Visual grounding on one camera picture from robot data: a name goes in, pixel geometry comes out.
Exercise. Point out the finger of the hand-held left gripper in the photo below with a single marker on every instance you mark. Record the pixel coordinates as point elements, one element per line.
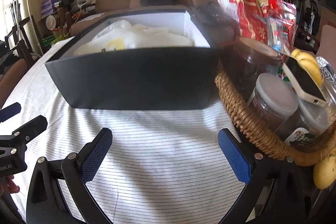
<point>11,109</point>
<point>34,124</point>

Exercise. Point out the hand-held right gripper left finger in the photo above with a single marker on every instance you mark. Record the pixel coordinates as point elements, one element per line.
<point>95,158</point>

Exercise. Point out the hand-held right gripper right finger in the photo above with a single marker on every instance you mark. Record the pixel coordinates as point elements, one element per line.
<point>235,158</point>

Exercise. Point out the black storage box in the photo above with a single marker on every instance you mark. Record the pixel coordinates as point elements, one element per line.
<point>131,77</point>

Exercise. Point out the yellow clear plastic packet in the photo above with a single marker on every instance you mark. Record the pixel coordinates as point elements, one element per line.
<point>116,44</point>

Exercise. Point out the white plastic bag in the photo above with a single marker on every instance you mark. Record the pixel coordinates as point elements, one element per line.
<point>157,36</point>

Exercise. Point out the person's left hand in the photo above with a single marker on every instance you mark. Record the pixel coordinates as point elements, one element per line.
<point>13,184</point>

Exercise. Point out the brown padded chair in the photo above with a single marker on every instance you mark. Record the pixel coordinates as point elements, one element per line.
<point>13,71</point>

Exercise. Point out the wicker basket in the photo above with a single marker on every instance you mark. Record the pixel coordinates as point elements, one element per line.
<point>252,121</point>

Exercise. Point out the pile of clothes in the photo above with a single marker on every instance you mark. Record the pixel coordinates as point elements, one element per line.
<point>5,56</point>

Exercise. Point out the grey lid jar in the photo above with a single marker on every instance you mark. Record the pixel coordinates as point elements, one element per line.
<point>273,92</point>

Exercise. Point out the wooden chair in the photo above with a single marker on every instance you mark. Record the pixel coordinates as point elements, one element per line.
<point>34,32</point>

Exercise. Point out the green bag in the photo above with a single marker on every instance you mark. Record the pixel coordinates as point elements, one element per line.
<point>56,40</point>

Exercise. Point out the clear lid jar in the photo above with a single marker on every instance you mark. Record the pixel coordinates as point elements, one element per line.
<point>312,113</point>

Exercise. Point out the yellow mango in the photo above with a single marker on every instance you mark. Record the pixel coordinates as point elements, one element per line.
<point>324,174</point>

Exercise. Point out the large brown jar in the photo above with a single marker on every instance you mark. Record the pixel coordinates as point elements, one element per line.
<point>246,66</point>

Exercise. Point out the round tin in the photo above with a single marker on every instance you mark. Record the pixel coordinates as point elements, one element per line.
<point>51,22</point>

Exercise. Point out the phone in white case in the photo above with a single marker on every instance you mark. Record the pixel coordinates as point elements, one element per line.
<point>302,77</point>

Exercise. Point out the stack of purple boxes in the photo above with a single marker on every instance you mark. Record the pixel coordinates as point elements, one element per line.
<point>50,5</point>

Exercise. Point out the bunch of bananas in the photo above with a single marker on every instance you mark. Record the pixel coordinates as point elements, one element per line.
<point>309,64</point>

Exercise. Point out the papers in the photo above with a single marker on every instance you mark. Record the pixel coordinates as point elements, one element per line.
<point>92,16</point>

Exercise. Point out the mosaic glass vase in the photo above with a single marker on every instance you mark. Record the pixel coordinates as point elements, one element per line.
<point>326,71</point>

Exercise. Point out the clear pack of small tools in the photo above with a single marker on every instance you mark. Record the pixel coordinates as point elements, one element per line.
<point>275,35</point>

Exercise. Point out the white steamer head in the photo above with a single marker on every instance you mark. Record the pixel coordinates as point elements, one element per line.
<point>85,1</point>

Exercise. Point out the red and gold snack bag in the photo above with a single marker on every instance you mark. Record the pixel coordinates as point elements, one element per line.
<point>252,19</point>

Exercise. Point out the black remote control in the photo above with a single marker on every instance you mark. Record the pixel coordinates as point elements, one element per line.
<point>210,10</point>

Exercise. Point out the white and red snack bag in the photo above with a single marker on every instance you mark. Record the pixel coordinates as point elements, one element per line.
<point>227,6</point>

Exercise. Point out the red clear plastic bag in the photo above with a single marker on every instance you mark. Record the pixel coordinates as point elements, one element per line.
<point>286,14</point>

